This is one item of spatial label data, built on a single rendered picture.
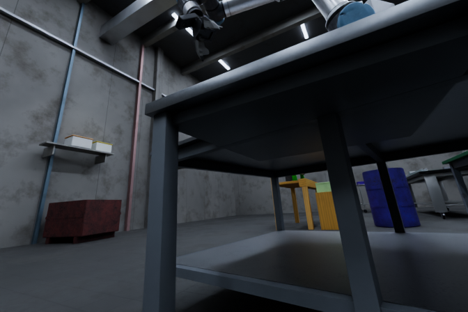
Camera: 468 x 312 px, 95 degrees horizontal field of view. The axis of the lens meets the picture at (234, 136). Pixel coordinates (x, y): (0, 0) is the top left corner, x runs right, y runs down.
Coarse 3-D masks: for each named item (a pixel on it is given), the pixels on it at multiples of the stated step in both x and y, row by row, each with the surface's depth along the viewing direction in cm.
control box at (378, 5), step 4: (368, 0) 113; (372, 0) 112; (376, 0) 113; (372, 4) 111; (376, 4) 112; (380, 4) 113; (384, 4) 114; (388, 4) 115; (392, 4) 116; (376, 8) 110; (380, 8) 111; (384, 8) 112; (376, 12) 109
